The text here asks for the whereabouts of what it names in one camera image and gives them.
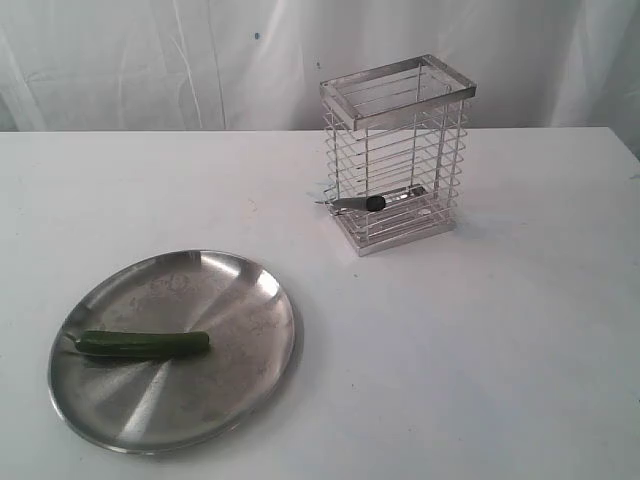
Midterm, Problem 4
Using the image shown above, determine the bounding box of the white backdrop curtain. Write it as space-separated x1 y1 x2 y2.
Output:
1 1 639 144

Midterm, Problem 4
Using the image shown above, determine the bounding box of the round stainless steel plate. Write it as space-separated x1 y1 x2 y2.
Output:
48 250 296 454

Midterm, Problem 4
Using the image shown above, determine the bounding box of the black handled kitchen knife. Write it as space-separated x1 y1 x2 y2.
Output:
316 195 386 213

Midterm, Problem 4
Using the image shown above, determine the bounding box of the wire metal utensil holder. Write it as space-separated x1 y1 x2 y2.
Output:
319 54 477 256

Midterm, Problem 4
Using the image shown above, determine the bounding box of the green cucumber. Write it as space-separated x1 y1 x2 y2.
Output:
74 331 210 360

